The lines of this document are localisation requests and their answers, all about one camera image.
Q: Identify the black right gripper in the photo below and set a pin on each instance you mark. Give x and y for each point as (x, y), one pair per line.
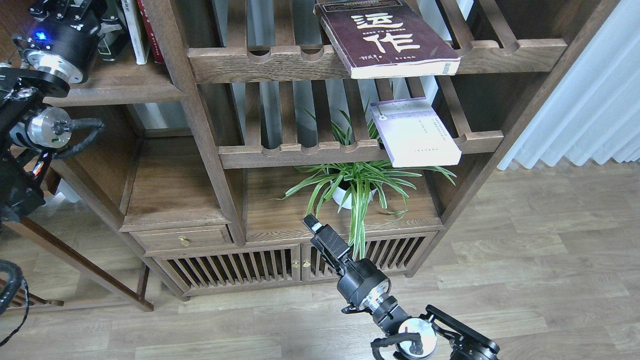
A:
(363, 285)

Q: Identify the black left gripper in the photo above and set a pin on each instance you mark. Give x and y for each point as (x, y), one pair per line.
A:
(68, 35)

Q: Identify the yellow and black book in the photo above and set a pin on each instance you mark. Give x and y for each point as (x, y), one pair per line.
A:
(114, 37)

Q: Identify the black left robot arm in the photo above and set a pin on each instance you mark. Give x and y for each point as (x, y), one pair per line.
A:
(33, 134)

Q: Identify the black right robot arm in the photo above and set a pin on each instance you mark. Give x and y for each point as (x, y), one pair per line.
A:
(415, 338)

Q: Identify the white upright book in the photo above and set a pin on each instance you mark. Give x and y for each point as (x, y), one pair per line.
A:
(137, 31)

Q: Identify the white plant pot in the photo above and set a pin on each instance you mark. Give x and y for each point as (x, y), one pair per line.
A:
(341, 198)

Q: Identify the red upright book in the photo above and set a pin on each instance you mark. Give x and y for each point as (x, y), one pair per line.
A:
(154, 46)

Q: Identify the green spider plant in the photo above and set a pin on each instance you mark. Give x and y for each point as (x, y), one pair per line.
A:
(361, 181)

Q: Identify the pale purple book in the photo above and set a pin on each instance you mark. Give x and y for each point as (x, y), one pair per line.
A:
(413, 134)

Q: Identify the dark wooden bookshelf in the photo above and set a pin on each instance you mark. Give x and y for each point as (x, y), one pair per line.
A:
(204, 145)

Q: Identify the brass drawer knob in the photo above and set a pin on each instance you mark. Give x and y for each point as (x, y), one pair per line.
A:
(184, 241)

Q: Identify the dark maroon book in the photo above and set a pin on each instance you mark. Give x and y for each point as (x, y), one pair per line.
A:
(378, 39)

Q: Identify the white curtain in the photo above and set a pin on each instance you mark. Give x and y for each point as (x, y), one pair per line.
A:
(594, 113)

